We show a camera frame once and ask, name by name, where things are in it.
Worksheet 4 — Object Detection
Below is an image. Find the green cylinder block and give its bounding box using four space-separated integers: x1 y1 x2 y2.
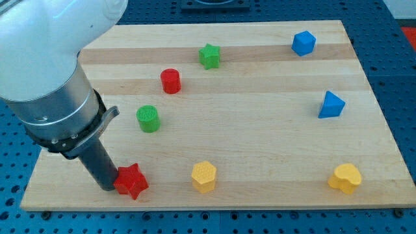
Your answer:
136 105 161 133

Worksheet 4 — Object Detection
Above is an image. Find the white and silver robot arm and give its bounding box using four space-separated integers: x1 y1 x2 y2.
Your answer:
1 0 128 190

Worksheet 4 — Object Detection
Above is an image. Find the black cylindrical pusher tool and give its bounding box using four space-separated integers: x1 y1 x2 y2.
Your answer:
60 105 120 192

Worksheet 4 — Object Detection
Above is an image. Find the red cylinder block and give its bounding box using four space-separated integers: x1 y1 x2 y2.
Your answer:
160 68 181 94

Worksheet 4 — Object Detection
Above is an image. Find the wooden board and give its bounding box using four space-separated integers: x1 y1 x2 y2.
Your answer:
21 20 415 211

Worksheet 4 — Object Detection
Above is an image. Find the yellow heart block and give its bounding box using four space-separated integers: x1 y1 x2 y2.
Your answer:
328 163 362 194

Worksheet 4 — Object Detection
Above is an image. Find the red star block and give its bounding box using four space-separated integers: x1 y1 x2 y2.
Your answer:
113 163 149 200

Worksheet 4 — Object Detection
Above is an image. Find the blue cube block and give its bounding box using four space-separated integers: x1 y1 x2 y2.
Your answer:
291 31 317 57

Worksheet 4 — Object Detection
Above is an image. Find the yellow hexagon block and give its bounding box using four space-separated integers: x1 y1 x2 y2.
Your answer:
191 161 217 194

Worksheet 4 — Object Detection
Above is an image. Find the blue triangle block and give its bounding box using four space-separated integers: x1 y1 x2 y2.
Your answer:
318 91 346 118

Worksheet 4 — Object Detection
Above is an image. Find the green star block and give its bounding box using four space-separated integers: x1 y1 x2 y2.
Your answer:
198 44 220 70

